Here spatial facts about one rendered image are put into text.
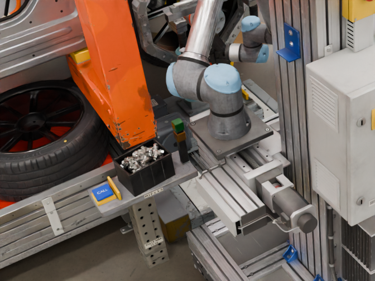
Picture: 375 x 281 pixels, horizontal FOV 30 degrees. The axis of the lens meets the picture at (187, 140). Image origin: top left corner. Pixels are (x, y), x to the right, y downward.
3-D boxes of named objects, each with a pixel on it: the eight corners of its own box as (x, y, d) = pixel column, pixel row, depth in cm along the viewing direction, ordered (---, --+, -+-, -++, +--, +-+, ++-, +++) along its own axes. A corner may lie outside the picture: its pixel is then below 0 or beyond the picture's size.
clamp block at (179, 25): (178, 22, 292) (176, 10, 289) (188, 30, 285) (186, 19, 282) (168, 26, 291) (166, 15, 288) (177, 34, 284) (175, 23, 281)
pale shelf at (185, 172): (181, 154, 300) (179, 149, 298) (198, 175, 287) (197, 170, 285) (88, 194, 289) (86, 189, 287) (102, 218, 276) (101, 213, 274)
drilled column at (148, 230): (160, 246, 318) (143, 177, 292) (169, 259, 310) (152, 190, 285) (140, 255, 315) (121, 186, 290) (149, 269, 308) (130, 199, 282)
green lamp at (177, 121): (181, 125, 283) (179, 116, 281) (185, 129, 280) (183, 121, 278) (172, 128, 282) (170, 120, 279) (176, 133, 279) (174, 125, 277)
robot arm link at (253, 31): (271, 16, 271) (273, 40, 278) (245, 13, 276) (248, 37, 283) (263, 26, 266) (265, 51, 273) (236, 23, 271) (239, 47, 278)
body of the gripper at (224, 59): (201, 66, 289) (229, 67, 285) (198, 48, 284) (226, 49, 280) (206, 56, 295) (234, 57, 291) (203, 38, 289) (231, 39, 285)
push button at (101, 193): (108, 187, 285) (107, 183, 283) (114, 197, 279) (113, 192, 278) (92, 194, 283) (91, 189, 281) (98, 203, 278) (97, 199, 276)
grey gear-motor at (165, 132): (164, 132, 371) (153, 77, 349) (200, 175, 340) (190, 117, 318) (133, 145, 366) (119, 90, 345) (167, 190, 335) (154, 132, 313)
